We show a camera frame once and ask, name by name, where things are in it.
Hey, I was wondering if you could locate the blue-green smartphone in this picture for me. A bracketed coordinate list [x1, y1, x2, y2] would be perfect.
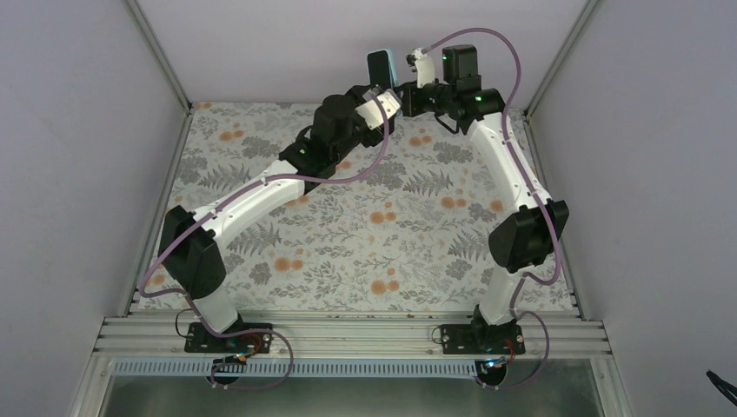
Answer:
[366, 50, 393, 90]

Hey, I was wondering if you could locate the light blue phone case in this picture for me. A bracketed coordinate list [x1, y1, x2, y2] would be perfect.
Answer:
[383, 49, 399, 89]

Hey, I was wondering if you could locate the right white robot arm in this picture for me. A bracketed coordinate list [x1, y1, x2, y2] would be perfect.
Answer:
[400, 45, 569, 354]

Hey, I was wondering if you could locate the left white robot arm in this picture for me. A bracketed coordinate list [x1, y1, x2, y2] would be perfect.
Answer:
[156, 86, 401, 352]

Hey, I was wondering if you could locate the floral patterned table mat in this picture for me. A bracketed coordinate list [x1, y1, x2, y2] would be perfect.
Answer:
[137, 102, 577, 314]

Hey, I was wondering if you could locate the black object at corner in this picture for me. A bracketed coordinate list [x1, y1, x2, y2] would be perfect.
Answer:
[706, 370, 737, 406]

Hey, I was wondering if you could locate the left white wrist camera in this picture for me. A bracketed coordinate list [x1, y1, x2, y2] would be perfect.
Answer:
[355, 89, 401, 129]

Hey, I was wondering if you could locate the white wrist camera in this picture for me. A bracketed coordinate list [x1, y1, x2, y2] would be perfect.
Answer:
[406, 48, 436, 89]
[355, 89, 401, 129]

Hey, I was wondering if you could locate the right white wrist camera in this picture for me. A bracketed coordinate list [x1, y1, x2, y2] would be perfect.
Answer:
[406, 48, 436, 89]

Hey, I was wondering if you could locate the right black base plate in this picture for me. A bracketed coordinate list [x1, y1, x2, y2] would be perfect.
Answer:
[430, 321, 526, 355]

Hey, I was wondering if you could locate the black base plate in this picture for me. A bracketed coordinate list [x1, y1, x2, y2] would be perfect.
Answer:
[183, 322, 273, 355]
[430, 321, 526, 355]

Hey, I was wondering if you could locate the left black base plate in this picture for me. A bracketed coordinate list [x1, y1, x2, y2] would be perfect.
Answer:
[183, 322, 273, 355]

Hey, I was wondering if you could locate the perforated cable duct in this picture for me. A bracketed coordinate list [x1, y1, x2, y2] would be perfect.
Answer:
[110, 358, 477, 379]

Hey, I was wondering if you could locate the aluminium mounting rail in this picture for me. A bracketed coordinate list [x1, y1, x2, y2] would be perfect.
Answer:
[93, 310, 613, 360]

